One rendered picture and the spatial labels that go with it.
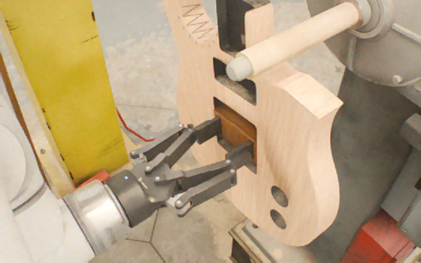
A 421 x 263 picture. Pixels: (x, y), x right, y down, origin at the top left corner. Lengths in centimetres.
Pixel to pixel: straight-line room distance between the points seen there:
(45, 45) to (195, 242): 94
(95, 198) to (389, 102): 58
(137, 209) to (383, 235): 72
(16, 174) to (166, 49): 211
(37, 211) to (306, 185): 34
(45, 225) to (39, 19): 90
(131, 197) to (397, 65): 40
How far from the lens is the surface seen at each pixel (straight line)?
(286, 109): 51
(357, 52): 64
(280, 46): 47
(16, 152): 46
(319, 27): 51
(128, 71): 241
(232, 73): 45
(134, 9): 293
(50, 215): 52
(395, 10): 57
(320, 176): 56
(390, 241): 112
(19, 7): 130
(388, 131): 90
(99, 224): 54
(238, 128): 62
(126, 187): 55
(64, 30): 138
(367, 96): 89
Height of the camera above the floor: 155
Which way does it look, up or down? 49 degrees down
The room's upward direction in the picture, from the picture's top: straight up
